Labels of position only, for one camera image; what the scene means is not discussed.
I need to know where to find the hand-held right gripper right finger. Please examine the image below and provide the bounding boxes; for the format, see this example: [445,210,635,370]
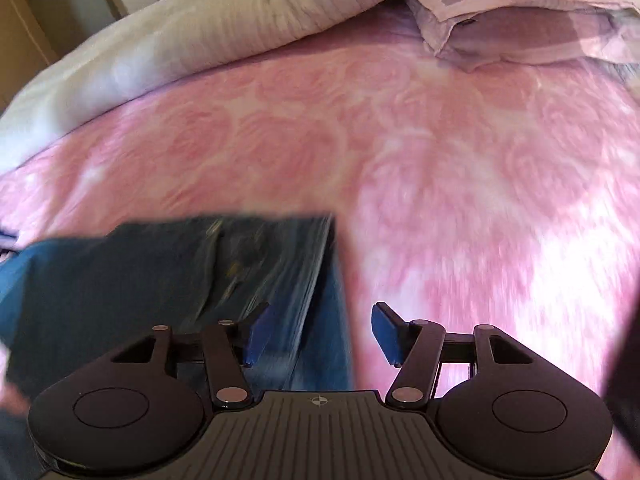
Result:
[371,302,535,407]

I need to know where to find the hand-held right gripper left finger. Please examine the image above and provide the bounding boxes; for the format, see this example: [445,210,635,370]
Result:
[111,302,271,407]

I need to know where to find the blue denim jeans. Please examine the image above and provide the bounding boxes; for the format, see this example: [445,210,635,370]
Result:
[0,212,358,393]

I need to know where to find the pink rose blanket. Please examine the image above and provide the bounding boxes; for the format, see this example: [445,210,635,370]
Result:
[0,7,640,461]

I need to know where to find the pink bordered pillow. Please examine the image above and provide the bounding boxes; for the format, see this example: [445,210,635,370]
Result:
[400,0,640,73]

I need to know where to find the wooden door frame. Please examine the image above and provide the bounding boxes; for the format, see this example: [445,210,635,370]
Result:
[0,0,58,111]

